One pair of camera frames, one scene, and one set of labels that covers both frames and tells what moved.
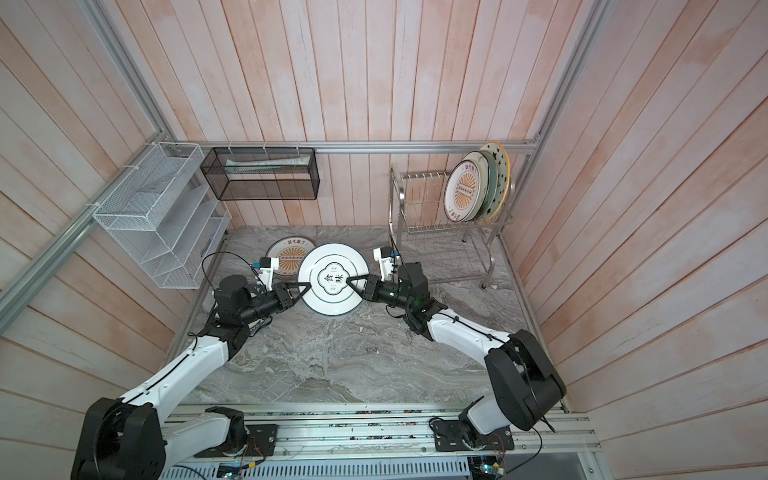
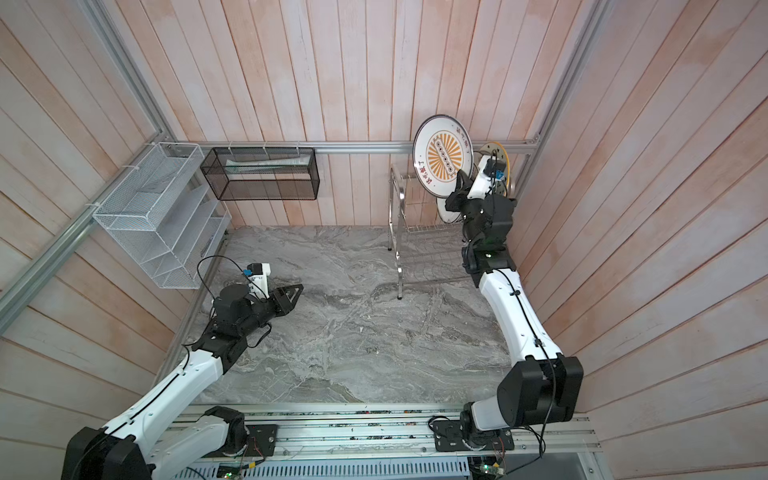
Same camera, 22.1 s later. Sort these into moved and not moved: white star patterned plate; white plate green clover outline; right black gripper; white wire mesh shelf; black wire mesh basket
Moved: white plate green clover outline; right black gripper
Not moved: white star patterned plate; black wire mesh basket; white wire mesh shelf
